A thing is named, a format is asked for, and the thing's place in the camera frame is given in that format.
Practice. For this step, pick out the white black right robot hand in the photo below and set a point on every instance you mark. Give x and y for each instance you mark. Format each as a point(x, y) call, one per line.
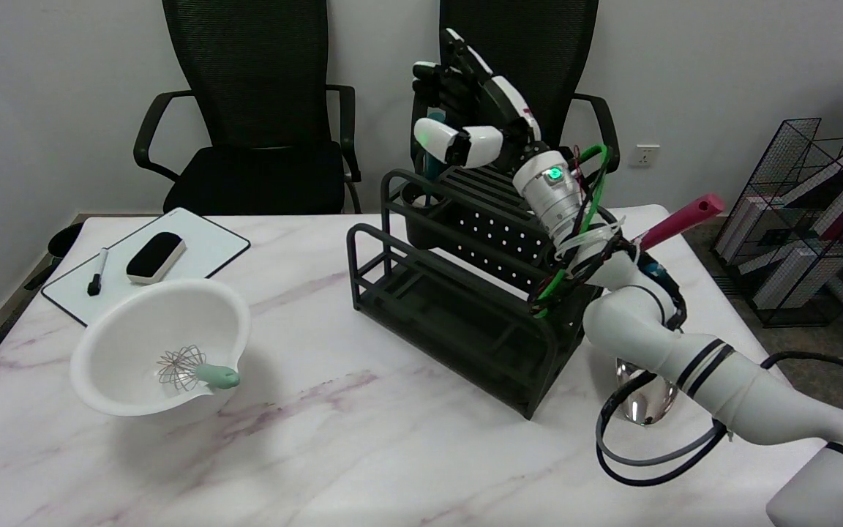
point(498, 110)

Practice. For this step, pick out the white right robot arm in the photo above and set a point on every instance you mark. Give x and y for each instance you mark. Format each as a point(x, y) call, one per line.
point(685, 351)

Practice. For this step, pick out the pink bottle brush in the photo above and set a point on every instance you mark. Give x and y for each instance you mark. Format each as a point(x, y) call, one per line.
point(685, 218)

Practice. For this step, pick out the black mesh office chair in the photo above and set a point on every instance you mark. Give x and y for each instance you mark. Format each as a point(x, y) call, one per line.
point(253, 73)
point(560, 44)

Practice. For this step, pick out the black dish rack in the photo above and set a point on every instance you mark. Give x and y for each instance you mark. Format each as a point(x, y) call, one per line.
point(451, 315)

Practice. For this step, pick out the small whiteboard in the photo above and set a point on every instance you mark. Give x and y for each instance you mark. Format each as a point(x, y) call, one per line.
point(202, 245)

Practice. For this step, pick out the shiny metal scoop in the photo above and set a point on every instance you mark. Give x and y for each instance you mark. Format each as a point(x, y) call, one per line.
point(645, 402)

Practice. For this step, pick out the white grey book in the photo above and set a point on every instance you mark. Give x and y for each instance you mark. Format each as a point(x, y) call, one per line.
point(791, 274)

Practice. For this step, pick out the black whiteboard eraser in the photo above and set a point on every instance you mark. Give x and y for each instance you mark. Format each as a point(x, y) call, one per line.
point(156, 256)

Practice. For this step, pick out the white plastic bowl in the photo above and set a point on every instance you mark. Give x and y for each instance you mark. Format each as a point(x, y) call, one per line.
point(136, 344)

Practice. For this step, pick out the black whiteboard marker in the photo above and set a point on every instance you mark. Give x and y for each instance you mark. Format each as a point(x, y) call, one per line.
point(98, 272)

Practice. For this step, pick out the round black floor object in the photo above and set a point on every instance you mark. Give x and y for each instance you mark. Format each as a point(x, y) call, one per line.
point(64, 240)

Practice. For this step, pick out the white wall socket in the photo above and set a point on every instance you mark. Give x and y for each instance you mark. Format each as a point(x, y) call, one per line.
point(644, 156)

